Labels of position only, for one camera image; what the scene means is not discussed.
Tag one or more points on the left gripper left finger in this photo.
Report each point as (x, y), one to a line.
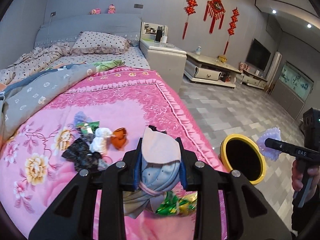
(71, 214)

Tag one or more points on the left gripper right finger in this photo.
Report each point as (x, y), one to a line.
(248, 214)

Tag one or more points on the white foam net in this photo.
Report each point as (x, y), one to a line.
(265, 141)

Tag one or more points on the large black plastic bag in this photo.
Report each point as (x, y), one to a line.
(81, 156)

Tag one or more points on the white tissue wad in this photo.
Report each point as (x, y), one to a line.
(99, 143)

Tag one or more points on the green snack bag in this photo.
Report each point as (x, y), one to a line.
(173, 205)

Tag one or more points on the small green wrapper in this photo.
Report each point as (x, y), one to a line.
(86, 128)

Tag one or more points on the orange peel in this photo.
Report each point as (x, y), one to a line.
(119, 138)

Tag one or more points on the grey pink sock bundle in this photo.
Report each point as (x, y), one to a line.
(159, 174)

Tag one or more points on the silver wipes packet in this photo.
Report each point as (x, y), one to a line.
(102, 165)

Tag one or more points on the purple foam net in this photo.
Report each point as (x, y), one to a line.
(81, 118)

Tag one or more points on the small black plastic bag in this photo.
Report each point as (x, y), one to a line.
(156, 128)

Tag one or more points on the yellow rimmed trash bin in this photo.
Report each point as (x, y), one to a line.
(238, 152)

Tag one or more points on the pink floral bed cover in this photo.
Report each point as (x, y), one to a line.
(33, 172)

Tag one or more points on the fish tank cabinet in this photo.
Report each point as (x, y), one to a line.
(292, 89)

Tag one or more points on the white tv stand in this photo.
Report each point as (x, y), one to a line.
(251, 80)

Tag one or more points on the white standing air conditioner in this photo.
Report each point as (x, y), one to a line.
(272, 69)

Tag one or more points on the pink figurine on stand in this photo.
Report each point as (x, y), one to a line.
(243, 66)

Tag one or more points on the grey patterned quilt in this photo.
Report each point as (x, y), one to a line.
(21, 100)

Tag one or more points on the yellow bowl ornament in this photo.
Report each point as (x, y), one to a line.
(222, 58)

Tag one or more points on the white coffee table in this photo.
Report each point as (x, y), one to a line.
(208, 70)

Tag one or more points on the small white bottle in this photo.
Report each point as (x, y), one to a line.
(198, 50)

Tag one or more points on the green floral pillow edge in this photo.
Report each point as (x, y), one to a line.
(107, 65)

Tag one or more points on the right red knot decoration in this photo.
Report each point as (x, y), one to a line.
(232, 26)

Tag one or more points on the red knot decoration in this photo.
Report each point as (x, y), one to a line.
(232, 26)
(216, 12)
(189, 10)

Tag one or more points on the polka dot crumpled duvet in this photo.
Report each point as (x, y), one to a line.
(33, 62)

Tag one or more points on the centre red knot decoration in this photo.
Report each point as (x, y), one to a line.
(216, 12)

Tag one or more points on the white bedside cabinet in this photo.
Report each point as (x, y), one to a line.
(164, 58)

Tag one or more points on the polka dot pillow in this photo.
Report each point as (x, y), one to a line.
(90, 42)

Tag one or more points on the white cup on cabinet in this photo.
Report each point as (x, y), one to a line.
(164, 39)

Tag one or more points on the left red knot decoration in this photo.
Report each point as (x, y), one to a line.
(189, 10)

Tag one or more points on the grey upholstered headboard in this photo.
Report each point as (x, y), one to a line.
(68, 29)

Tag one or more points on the black thermos bottle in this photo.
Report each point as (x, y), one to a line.
(159, 33)

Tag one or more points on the left pink plush toy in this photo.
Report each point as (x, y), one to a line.
(95, 11)

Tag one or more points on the pink plush toy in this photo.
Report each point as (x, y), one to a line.
(111, 9)
(95, 11)

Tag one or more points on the right pink plush toy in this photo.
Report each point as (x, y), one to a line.
(111, 9)

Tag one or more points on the wall mounted television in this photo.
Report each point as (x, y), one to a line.
(258, 56)

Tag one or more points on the grey wall switch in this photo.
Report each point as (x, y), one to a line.
(138, 6)

